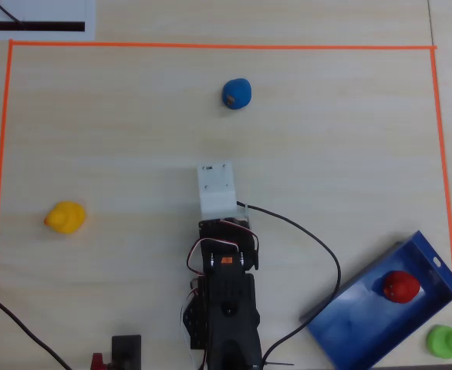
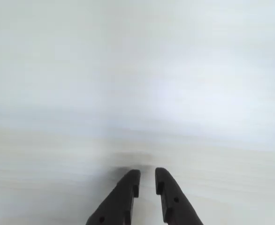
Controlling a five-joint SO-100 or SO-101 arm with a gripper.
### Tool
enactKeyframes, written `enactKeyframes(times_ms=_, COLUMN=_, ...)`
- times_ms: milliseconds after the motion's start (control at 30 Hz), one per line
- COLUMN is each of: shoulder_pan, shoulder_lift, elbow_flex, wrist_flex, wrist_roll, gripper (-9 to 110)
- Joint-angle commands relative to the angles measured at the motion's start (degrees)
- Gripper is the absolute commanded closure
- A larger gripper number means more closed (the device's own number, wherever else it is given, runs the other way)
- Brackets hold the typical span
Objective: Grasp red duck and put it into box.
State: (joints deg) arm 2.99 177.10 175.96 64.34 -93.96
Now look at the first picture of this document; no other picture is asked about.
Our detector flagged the thin black cable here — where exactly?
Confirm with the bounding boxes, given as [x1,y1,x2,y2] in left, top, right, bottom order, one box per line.
[0,0,25,26]

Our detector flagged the blue rubber duck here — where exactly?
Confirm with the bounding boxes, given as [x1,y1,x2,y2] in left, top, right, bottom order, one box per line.
[221,78,253,111]

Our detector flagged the thick black cable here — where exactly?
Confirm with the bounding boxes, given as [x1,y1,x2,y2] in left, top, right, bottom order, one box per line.
[0,286,73,370]

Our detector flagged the yellow rubber duck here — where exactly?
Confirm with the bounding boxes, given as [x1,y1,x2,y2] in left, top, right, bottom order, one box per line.
[43,200,87,235]

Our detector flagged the green rubber duck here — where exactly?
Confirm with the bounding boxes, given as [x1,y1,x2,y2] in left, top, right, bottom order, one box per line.
[426,325,452,359]

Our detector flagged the small black clamp block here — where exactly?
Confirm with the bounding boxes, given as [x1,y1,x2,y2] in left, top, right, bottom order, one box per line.
[111,334,143,370]

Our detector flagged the black camera cable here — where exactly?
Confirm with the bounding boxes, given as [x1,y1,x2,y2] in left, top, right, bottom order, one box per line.
[236,200,342,370]

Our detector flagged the blue plastic box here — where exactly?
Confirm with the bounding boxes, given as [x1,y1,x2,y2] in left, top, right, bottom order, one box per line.
[299,230,452,370]

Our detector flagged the white paper with black bar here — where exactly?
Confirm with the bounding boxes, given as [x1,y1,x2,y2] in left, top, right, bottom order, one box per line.
[0,0,96,41]

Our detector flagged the red rubber duck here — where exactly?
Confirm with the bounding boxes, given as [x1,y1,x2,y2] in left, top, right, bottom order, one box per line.
[382,270,421,304]

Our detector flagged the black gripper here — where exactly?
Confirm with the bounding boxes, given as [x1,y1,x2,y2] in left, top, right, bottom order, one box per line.
[197,216,261,271]

